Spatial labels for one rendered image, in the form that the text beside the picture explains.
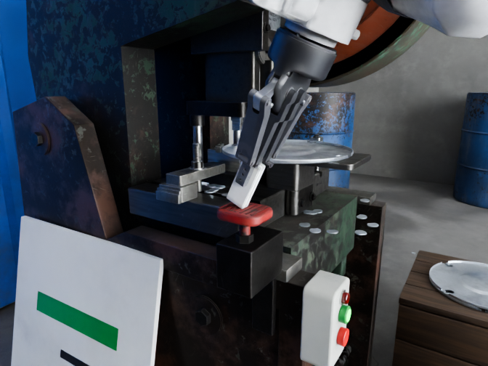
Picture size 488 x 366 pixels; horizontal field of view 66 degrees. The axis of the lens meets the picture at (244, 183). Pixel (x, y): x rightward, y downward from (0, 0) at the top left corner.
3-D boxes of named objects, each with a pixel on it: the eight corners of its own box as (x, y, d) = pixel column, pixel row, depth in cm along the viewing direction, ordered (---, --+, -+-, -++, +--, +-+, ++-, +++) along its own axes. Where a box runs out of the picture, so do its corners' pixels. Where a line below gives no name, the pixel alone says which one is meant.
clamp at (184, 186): (229, 185, 85) (229, 140, 82) (178, 204, 71) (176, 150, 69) (208, 181, 88) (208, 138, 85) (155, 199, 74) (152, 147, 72)
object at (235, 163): (271, 162, 96) (272, 144, 95) (239, 173, 84) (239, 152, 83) (242, 158, 101) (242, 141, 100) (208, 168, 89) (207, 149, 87)
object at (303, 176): (367, 210, 84) (372, 152, 81) (347, 230, 73) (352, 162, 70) (270, 194, 98) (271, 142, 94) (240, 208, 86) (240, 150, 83)
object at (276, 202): (328, 188, 105) (330, 168, 104) (239, 242, 69) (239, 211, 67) (240, 175, 121) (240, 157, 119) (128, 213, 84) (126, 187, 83)
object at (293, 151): (263, 139, 104) (263, 136, 104) (369, 148, 89) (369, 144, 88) (195, 155, 80) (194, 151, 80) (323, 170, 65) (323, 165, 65)
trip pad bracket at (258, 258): (281, 334, 63) (285, 224, 58) (250, 369, 55) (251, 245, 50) (250, 322, 66) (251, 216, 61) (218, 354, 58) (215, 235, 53)
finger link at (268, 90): (300, 72, 43) (279, 70, 39) (282, 113, 46) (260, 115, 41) (284, 64, 44) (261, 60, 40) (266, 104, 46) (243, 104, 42)
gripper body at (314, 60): (323, 46, 38) (285, 127, 42) (349, 52, 45) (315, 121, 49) (265, 18, 41) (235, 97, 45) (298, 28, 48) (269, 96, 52)
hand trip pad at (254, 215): (275, 255, 55) (277, 205, 54) (254, 271, 51) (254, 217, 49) (236, 244, 59) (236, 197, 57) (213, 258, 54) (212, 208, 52)
